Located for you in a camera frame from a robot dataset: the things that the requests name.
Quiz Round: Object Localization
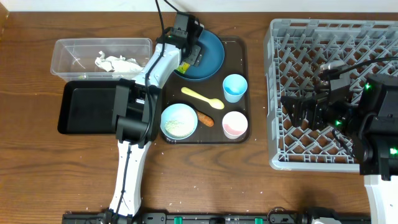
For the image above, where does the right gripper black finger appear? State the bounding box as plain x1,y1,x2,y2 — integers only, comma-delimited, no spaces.
280,96,310,108
283,105,310,128

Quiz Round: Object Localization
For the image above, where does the yellow snack wrapper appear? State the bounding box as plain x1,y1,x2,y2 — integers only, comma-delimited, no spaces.
176,62,190,74

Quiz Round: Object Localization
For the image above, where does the light blue cup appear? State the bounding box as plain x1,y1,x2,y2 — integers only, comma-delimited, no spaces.
222,74,248,103

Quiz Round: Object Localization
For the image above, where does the pink cup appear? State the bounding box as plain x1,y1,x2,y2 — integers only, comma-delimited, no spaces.
222,111,248,139

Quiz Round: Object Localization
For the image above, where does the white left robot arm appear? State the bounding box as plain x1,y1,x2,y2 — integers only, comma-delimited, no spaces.
109,26,207,223

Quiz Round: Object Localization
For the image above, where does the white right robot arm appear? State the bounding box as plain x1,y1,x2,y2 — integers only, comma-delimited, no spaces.
280,74,397,223

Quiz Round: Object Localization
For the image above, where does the grey dishwasher rack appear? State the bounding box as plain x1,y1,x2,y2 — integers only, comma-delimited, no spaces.
264,19,397,173

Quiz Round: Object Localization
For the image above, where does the dark blue plate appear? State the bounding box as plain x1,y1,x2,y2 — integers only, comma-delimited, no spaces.
174,30,225,81

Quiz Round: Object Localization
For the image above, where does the cream plastic spoon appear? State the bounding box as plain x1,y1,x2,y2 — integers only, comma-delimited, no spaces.
181,87,224,110

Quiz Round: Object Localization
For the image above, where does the dark brown serving tray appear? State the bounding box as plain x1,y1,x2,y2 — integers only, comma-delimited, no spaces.
160,36,251,144

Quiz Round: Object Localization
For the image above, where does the orange carrot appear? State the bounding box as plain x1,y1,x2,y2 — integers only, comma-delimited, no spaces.
196,111,215,127

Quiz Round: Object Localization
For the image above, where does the light blue bowl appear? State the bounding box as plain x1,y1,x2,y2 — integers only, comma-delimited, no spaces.
160,103,198,140

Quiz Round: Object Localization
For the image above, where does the crumpled white paper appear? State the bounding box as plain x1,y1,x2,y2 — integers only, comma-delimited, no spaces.
95,51,144,78

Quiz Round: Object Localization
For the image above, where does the clear plastic bin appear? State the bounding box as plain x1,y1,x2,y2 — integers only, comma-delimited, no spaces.
50,38,152,82

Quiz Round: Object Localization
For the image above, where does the black square bin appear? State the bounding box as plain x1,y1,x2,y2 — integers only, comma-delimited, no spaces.
57,80,119,134

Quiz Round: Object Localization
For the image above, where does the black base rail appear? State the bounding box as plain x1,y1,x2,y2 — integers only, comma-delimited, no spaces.
62,207,371,224

